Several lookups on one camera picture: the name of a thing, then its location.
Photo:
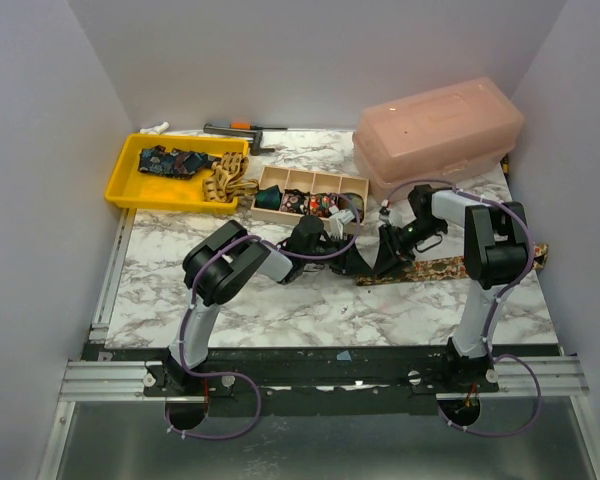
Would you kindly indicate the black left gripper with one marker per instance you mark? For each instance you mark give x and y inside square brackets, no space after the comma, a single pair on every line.
[349,262]

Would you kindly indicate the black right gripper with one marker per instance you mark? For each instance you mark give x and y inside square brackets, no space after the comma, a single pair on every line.
[392,245]

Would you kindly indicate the paisley flamingo patterned tie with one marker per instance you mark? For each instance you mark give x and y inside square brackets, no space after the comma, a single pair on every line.
[442,269]

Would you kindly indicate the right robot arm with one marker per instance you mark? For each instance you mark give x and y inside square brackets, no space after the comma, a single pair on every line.
[498,254]

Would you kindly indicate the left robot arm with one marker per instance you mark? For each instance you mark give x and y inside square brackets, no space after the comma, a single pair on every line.
[217,269]

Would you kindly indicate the green feather rolled tie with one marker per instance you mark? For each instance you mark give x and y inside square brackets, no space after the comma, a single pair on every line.
[353,202]

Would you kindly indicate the red floral rolled tie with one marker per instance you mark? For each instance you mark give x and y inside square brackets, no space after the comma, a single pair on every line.
[320,204]

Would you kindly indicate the wooden compartment organizer box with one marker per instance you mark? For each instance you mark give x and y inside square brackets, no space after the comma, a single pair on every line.
[311,182]

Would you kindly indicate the black floral rolled tie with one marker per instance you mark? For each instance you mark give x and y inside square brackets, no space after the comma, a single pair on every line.
[295,201]

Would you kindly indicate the dark green rolled tie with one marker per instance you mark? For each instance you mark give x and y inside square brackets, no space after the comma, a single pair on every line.
[269,198]

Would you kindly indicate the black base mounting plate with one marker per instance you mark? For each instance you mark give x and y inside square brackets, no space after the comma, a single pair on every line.
[317,381]

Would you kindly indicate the beige beetle patterned tie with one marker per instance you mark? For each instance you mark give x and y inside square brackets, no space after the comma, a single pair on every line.
[228,180]

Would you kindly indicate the pink translucent plastic box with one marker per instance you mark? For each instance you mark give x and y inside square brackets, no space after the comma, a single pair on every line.
[452,133]

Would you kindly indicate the navy floral patterned tie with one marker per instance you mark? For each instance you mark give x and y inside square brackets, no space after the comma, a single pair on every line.
[174,163]

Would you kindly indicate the white plastic piece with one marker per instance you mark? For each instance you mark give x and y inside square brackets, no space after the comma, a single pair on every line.
[156,130]

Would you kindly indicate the yellow plastic tray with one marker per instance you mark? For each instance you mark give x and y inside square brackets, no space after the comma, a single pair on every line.
[129,188]

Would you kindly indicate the orange handled tool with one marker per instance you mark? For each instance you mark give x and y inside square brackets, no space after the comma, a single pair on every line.
[239,129]

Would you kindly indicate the aluminium rail frame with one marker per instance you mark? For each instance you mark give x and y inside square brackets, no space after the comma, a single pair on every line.
[513,437]

